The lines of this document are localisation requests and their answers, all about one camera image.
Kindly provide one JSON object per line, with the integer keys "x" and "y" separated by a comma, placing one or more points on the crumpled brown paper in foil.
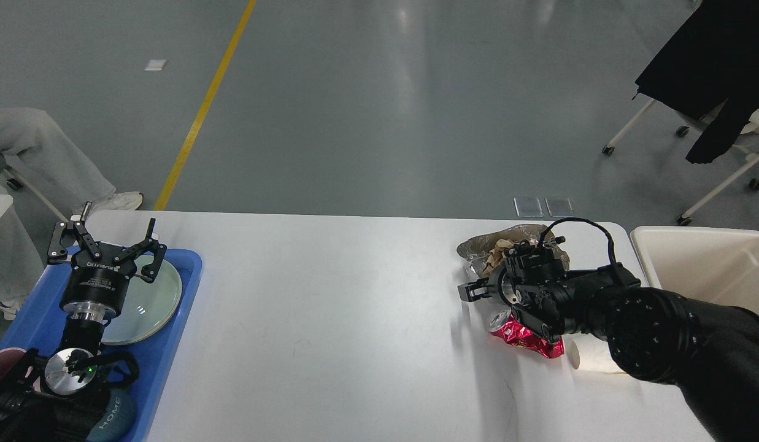
{"x": 496, "y": 256}

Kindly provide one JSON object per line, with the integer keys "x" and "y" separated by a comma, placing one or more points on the grey chair with legs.
{"x": 32, "y": 205}

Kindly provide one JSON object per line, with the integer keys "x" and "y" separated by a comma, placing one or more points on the black jacket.
{"x": 710, "y": 63}

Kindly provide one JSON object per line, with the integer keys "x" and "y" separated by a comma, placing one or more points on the pink ribbed mug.
{"x": 14, "y": 363}

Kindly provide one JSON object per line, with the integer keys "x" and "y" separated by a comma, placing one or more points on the mint green plate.
{"x": 164, "y": 293}

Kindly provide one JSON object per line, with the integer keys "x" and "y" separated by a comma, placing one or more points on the red foil wrapper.
{"x": 512, "y": 332}

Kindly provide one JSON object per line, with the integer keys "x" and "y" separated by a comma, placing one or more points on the beige plastic bin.
{"x": 716, "y": 265}

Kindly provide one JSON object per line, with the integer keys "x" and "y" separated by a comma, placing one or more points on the blue plastic tray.
{"x": 39, "y": 325}

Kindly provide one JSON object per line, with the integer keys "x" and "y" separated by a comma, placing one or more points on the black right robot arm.
{"x": 709, "y": 351}

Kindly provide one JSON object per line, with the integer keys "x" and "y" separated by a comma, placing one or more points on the white tissue roll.
{"x": 587, "y": 353}

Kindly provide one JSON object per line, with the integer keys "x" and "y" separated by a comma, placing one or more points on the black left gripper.
{"x": 94, "y": 282}

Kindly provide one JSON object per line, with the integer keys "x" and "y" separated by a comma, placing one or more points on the aluminium foil with paper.
{"x": 474, "y": 251}

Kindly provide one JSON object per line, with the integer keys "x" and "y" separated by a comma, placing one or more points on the dark teal mug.
{"x": 117, "y": 420}

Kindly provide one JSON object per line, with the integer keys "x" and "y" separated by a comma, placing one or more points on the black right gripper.
{"x": 499, "y": 284}

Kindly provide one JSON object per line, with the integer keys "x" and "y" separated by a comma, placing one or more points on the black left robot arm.
{"x": 80, "y": 392}

